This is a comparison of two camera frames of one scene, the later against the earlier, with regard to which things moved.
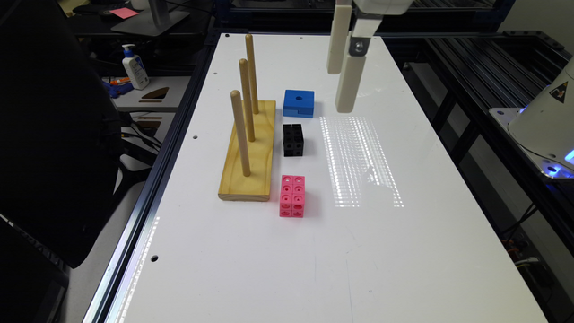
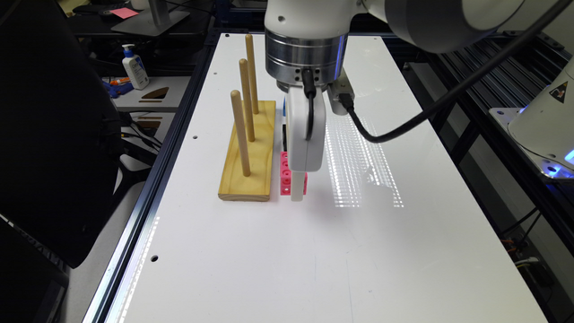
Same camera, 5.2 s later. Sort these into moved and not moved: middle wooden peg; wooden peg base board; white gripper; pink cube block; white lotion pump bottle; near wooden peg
Moved: white gripper; pink cube block
Not moved: middle wooden peg; near wooden peg; wooden peg base board; white lotion pump bottle
